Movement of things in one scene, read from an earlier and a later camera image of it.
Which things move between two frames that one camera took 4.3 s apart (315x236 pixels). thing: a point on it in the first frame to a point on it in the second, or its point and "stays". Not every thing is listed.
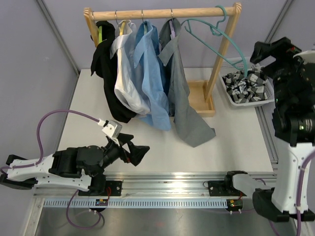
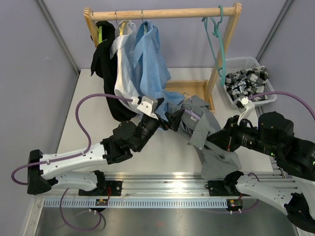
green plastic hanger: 100,34 stays
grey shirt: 195,132 to 198,124
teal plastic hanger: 218,32 to 222,72
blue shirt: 148,58 stays
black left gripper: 137,152 to 173,119
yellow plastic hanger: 121,26 stays
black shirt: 104,65 stays
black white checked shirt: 243,89 stays
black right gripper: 282,49 to 226,137
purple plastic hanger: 172,31 to 191,112
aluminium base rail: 149,185 stays
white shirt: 128,80 stays
